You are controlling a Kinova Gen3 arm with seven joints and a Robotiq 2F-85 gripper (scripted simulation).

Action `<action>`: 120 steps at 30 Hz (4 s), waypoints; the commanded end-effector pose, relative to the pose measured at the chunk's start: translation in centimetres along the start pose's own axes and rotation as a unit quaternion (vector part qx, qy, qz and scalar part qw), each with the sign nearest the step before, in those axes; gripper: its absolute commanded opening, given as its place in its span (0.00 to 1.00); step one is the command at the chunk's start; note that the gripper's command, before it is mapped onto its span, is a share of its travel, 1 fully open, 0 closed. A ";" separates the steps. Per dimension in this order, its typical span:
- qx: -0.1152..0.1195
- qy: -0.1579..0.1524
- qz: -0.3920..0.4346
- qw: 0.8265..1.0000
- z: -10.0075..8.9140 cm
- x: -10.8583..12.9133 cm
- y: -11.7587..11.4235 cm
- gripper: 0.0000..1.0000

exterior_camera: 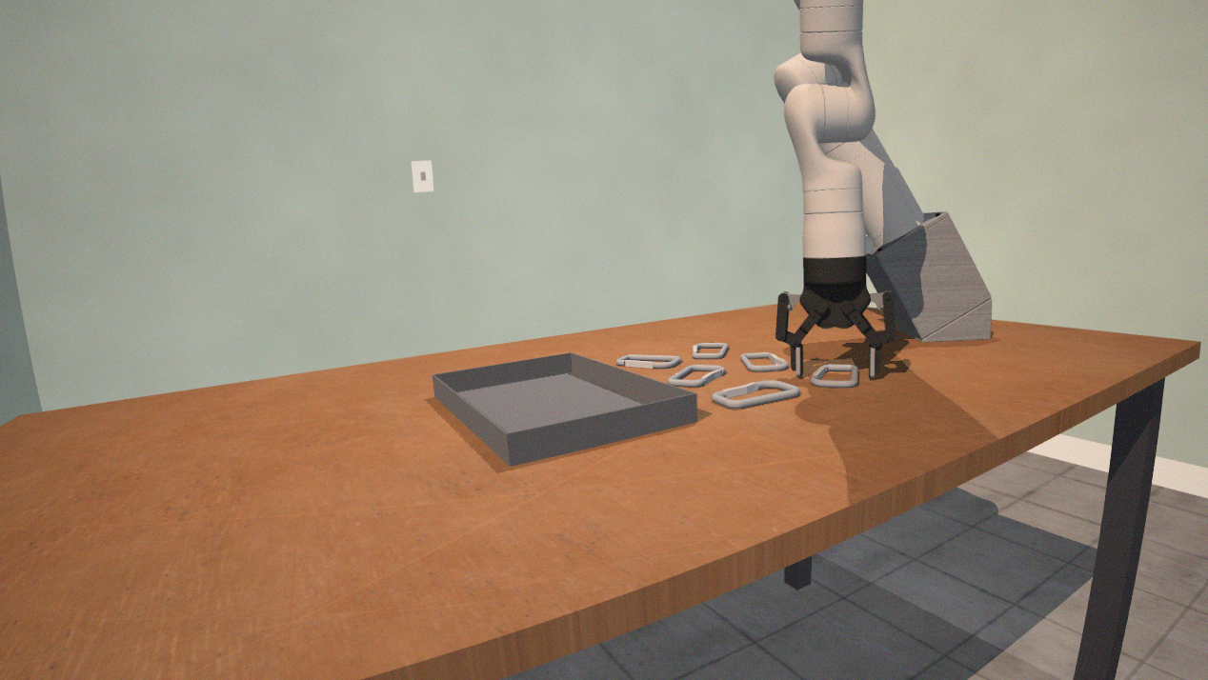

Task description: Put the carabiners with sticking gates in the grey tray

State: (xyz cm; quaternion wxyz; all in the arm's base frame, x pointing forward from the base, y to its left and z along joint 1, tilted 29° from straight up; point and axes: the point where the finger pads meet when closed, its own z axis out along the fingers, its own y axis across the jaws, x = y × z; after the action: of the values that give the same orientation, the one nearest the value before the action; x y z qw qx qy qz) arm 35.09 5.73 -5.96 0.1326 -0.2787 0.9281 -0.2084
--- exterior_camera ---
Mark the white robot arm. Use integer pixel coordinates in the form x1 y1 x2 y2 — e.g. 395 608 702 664
774 0 924 258

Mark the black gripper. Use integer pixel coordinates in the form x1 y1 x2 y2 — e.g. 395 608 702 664
776 255 896 378

